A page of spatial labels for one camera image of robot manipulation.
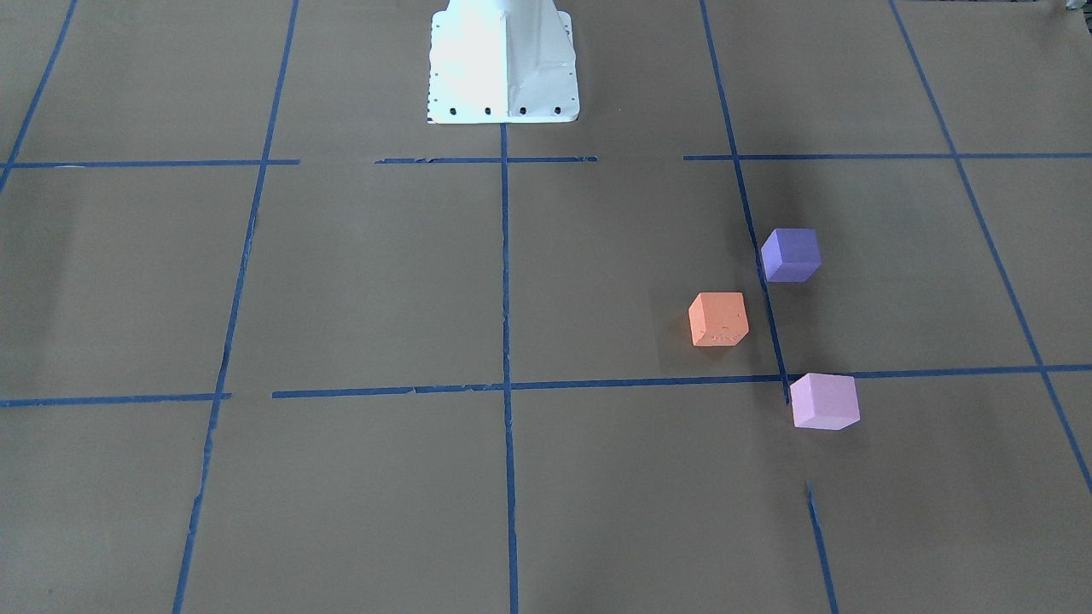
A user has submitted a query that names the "orange foam cube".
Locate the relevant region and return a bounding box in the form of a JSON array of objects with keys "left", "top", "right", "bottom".
[{"left": 688, "top": 292, "right": 750, "bottom": 347}]

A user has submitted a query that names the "light pink foam cube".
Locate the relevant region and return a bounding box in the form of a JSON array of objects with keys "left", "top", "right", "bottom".
[{"left": 790, "top": 373, "right": 862, "bottom": 430}]

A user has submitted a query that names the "dark purple foam cube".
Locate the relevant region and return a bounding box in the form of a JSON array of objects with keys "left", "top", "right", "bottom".
[{"left": 759, "top": 227, "right": 823, "bottom": 283}]

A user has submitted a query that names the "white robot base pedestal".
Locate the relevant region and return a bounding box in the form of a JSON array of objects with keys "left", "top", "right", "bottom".
[{"left": 427, "top": 1, "right": 581, "bottom": 125}]

